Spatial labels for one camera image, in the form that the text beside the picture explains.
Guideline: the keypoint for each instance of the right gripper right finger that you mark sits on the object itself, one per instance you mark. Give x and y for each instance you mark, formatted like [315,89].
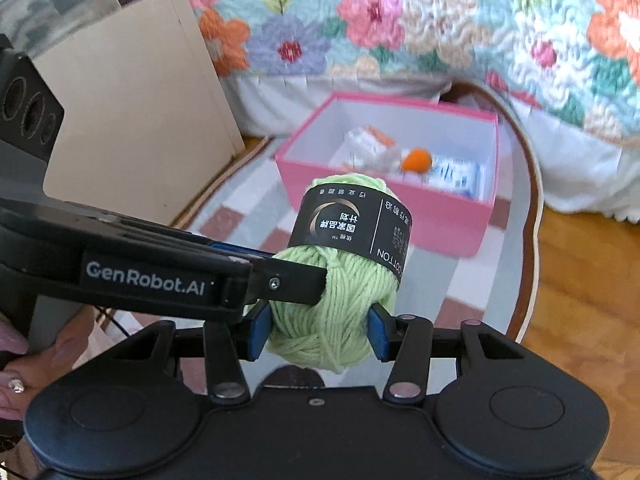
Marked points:
[409,343]

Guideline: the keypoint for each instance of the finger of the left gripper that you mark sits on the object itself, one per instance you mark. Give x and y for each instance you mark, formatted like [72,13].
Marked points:
[231,250]
[285,281]

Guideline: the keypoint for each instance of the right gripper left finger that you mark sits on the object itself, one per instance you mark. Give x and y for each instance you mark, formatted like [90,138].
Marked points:
[223,346]

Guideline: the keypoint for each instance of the green yarn ball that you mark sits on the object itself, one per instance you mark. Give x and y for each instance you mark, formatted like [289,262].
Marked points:
[354,227]

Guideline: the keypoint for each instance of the orange-labelled clear plastic box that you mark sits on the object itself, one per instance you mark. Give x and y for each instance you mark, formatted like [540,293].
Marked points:
[370,149]

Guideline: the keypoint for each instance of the blue white tissue pack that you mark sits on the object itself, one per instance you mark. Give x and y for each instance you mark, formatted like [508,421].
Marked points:
[455,175]

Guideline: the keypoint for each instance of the orange makeup sponge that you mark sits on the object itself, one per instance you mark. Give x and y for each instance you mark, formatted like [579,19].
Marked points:
[417,161]

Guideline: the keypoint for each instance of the pink cardboard storage box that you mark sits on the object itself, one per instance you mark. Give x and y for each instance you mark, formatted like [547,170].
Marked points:
[448,223]

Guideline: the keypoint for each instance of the person's left hand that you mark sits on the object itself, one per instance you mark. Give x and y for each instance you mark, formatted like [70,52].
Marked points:
[22,379]

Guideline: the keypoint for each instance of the checkered floor rug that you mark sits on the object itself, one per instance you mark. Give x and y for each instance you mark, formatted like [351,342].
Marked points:
[247,206]

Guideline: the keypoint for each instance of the beige cabinet panel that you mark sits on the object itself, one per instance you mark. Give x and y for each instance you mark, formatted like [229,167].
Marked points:
[147,125]

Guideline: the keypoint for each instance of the floral quilted bedspread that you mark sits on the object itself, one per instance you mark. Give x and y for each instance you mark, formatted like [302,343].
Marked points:
[576,59]

